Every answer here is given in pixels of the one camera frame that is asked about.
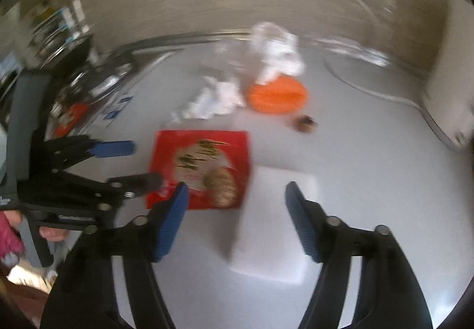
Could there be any white foam block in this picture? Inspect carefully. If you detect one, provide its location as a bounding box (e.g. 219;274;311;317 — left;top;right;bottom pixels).
227;164;321;285

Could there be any cluttered kitchen rack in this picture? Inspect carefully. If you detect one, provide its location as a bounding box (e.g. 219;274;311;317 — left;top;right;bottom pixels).
26;0;93;67

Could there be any small brown scrap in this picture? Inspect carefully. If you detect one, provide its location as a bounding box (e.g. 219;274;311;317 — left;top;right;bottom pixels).
292;114;318;133

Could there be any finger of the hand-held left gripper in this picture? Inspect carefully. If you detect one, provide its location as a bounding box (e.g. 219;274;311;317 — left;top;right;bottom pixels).
31;137;136;174
18;171;164;233

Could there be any white tissue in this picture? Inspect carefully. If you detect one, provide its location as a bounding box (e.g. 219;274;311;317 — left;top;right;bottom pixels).
170;75;247;121

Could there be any small red noodle packet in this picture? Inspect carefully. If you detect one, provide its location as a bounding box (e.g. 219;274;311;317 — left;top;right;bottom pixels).
55;103;87;137

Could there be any gas stove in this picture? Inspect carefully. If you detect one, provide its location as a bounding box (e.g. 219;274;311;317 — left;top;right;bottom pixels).
48;33;137;137

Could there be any white electric kettle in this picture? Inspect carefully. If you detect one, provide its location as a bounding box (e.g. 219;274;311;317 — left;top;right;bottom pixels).
420;0;474;148

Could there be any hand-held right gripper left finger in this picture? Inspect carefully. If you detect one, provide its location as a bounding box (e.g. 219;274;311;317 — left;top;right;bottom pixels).
40;182;190;329

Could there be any clear plastic bag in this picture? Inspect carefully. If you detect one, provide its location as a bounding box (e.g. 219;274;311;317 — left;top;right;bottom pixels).
218;22;306;83

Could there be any large red snack packet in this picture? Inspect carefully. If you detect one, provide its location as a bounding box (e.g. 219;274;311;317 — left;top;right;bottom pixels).
145;130;254;210

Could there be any person's left hand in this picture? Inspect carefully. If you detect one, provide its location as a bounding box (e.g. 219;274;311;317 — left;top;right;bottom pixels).
0;210;70;241

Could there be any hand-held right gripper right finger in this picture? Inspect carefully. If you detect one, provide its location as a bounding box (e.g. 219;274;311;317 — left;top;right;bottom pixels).
284;182;434;329

